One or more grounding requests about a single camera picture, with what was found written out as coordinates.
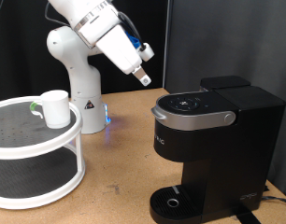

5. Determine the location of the white mug green handle mark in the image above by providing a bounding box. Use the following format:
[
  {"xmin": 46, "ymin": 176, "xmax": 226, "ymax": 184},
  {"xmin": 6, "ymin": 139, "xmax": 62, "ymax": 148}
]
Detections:
[{"xmin": 29, "ymin": 90, "xmax": 72, "ymax": 130}]

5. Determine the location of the silver Keurig lid handle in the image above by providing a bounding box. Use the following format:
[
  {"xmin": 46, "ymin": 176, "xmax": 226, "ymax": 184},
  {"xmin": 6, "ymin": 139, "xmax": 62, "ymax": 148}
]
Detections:
[{"xmin": 150, "ymin": 105, "xmax": 237, "ymax": 132}]

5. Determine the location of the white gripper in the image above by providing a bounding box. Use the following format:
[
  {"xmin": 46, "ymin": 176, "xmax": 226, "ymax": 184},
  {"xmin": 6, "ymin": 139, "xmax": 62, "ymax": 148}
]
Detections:
[{"xmin": 95, "ymin": 24, "xmax": 152, "ymax": 87}]

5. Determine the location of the grey partition panel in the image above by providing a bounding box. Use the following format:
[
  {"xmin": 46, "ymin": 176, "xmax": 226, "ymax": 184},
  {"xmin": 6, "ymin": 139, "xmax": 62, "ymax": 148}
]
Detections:
[{"xmin": 163, "ymin": 0, "xmax": 286, "ymax": 200}]

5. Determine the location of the black tape strip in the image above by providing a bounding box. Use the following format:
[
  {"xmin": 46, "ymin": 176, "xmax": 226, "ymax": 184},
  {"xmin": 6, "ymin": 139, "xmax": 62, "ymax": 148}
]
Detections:
[{"xmin": 231, "ymin": 203, "xmax": 261, "ymax": 224}]

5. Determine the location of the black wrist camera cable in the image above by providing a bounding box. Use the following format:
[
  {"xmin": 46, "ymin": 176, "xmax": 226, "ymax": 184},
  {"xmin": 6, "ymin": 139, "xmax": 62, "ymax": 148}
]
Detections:
[{"xmin": 44, "ymin": 2, "xmax": 145, "ymax": 46}]

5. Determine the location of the braided power cable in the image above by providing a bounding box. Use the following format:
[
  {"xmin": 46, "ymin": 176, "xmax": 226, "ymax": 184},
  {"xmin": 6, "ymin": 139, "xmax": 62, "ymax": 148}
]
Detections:
[{"xmin": 261, "ymin": 195, "xmax": 286, "ymax": 206}]

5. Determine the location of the black Keurig drip tray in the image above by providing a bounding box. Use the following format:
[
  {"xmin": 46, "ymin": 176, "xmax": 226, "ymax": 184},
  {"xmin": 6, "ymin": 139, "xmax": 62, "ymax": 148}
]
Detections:
[{"xmin": 149, "ymin": 185, "xmax": 209, "ymax": 224}]

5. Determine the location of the white two-tier turntable rack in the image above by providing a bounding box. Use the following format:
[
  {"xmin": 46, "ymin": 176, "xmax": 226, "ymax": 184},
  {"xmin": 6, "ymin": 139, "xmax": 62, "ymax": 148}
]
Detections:
[{"xmin": 0, "ymin": 95, "xmax": 87, "ymax": 210}]

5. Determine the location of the black curtain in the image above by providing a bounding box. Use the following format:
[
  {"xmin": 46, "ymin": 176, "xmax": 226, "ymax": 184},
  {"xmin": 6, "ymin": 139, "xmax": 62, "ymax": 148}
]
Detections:
[{"xmin": 0, "ymin": 0, "xmax": 169, "ymax": 102}]

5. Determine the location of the black Keurig coffee machine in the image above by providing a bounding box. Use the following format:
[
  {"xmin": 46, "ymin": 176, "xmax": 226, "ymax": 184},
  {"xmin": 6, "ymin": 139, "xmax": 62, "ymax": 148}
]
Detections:
[{"xmin": 149, "ymin": 75, "xmax": 286, "ymax": 224}]

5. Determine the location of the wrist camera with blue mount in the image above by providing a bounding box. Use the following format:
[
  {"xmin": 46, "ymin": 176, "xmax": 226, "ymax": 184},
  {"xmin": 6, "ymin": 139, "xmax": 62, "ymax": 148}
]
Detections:
[{"xmin": 123, "ymin": 29, "xmax": 156, "ymax": 63}]

